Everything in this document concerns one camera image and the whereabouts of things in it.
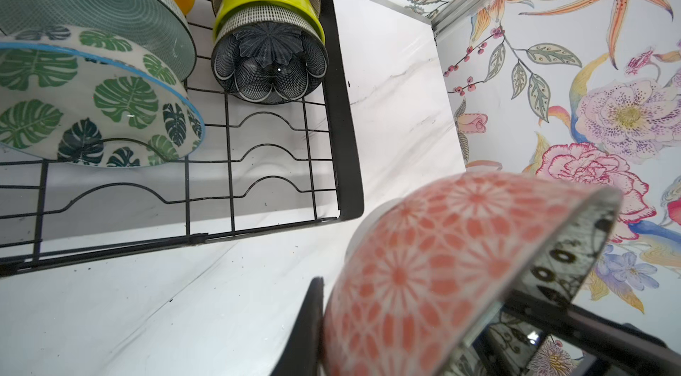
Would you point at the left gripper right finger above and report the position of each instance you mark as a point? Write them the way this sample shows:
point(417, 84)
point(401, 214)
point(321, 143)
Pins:
point(508, 333)

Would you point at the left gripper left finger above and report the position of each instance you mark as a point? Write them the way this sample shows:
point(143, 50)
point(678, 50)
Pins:
point(301, 355)

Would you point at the black wire dish rack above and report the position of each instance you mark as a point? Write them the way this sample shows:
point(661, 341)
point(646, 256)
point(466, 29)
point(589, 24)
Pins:
point(260, 170)

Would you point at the dark blue patterned bowl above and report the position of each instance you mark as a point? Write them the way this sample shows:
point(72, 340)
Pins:
point(268, 54)

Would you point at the green leaf pattern bowl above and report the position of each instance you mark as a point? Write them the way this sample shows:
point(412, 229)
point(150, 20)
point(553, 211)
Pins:
point(88, 97)

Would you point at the pale mint green bowl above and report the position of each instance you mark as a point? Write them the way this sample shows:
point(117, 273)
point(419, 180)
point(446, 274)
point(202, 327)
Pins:
point(158, 25)

